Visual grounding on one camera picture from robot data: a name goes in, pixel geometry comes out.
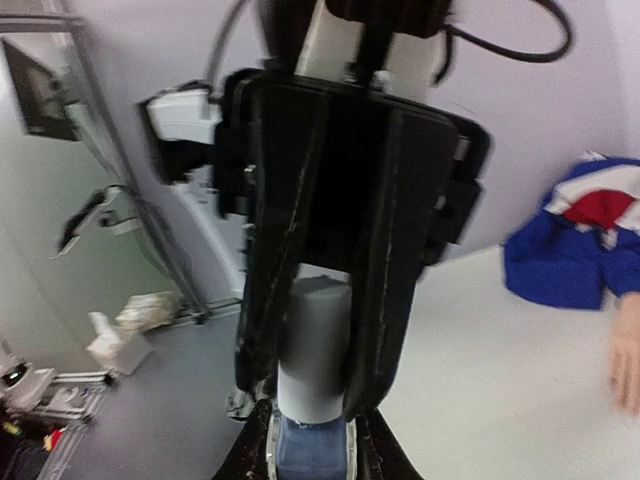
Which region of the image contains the wall mounted monitor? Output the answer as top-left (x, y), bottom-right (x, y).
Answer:
top-left (2, 38), bottom-right (80, 142)

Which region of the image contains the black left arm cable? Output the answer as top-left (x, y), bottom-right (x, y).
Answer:
top-left (434, 0), bottom-right (572, 84)

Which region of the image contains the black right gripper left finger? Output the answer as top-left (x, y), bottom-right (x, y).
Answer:
top-left (212, 400), bottom-right (272, 480)

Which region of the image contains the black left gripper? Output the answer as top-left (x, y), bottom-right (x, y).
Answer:
top-left (213, 69), bottom-right (492, 418)

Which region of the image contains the blue white red jacket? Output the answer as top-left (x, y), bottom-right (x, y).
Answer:
top-left (503, 153), bottom-right (639, 310)

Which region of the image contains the blue nail polish bottle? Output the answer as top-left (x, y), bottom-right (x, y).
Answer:
top-left (265, 410), bottom-right (358, 480)

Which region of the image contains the white nail polish cap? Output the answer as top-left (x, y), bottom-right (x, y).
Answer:
top-left (277, 276), bottom-right (351, 424)

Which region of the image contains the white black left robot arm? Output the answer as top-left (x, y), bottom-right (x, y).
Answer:
top-left (139, 68), bottom-right (492, 417)

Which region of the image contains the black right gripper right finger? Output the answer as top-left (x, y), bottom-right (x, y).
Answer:
top-left (356, 409), bottom-right (423, 480)

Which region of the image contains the mannequin hand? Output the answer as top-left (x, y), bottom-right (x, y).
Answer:
top-left (609, 292), bottom-right (640, 415)

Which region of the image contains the white tissue box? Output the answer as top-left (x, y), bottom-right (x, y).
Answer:
top-left (86, 291), bottom-right (178, 375)

